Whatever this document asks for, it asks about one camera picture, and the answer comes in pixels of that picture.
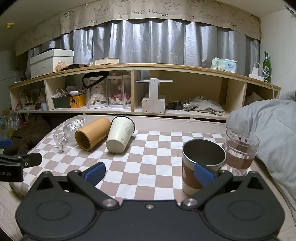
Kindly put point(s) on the white wooden stand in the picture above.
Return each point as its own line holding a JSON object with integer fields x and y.
{"x": 153, "y": 104}

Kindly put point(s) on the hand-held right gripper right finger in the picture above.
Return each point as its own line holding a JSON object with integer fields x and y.
{"x": 204, "y": 175}

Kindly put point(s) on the tissue pack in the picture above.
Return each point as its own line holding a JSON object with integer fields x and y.
{"x": 224, "y": 65}

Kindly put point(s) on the grey curtain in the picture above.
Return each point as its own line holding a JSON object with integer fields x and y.
{"x": 150, "y": 41}

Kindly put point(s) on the white charger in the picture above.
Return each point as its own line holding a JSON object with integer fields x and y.
{"x": 256, "y": 74}

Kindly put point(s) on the brown white checkered cloth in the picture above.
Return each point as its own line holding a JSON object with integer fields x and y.
{"x": 150, "y": 162}

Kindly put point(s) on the small white mug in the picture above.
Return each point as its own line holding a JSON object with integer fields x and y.
{"x": 44, "y": 106}

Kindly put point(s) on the clear case with pink doll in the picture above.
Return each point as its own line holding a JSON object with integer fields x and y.
{"x": 119, "y": 93}

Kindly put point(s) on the bamboo cup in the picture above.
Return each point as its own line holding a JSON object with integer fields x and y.
{"x": 92, "y": 132}

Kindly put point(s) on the large white box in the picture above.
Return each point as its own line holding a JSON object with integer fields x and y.
{"x": 46, "y": 64}

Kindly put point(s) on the grey duvet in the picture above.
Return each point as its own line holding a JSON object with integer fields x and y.
{"x": 272, "y": 120}

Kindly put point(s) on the yellow box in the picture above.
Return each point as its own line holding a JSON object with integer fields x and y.
{"x": 78, "y": 101}

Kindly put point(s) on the crumpled brown paper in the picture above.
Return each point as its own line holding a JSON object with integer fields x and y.
{"x": 61, "y": 66}

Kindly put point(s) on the crumpled grey cloth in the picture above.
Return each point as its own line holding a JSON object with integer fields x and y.
{"x": 205, "y": 105}

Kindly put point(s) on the clear glass goblet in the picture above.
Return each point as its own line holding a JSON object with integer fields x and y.
{"x": 69, "y": 129}

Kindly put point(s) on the yellow ceiling detector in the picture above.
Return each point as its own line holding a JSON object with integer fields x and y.
{"x": 9, "y": 25}

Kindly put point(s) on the cream cup with dark rim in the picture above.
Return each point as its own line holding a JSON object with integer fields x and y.
{"x": 118, "y": 137}

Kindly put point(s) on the long wooden shelf unit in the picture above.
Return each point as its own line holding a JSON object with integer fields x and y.
{"x": 175, "y": 69}

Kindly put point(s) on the brown paper bag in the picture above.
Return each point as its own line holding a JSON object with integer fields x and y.
{"x": 254, "y": 99}

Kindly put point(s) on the glass cup with brown sleeve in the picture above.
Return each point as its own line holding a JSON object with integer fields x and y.
{"x": 240, "y": 158}

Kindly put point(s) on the dark green box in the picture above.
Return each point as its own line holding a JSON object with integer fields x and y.
{"x": 60, "y": 103}

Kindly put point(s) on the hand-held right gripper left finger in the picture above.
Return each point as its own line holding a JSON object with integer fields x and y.
{"x": 94, "y": 174}

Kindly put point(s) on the green glass bottle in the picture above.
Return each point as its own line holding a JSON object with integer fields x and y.
{"x": 266, "y": 68}

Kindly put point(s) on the clear plastic bag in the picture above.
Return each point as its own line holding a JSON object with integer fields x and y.
{"x": 11, "y": 122}

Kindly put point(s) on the metal cup with brown sleeve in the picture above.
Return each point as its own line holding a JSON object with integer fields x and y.
{"x": 189, "y": 172}

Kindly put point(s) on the beige printed valance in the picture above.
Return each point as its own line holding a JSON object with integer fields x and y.
{"x": 161, "y": 10}

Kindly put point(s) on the group of small figurines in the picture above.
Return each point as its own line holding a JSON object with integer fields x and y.
{"x": 30, "y": 98}

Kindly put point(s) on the cream flat box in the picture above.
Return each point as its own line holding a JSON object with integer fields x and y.
{"x": 106, "y": 61}

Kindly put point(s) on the clear case with white doll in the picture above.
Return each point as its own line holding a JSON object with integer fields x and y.
{"x": 97, "y": 95}

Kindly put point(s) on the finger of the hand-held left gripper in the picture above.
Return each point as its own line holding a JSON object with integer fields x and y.
{"x": 5, "y": 143}
{"x": 27, "y": 160}

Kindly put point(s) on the dark flat tray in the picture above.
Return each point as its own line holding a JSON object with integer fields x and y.
{"x": 77, "y": 65}

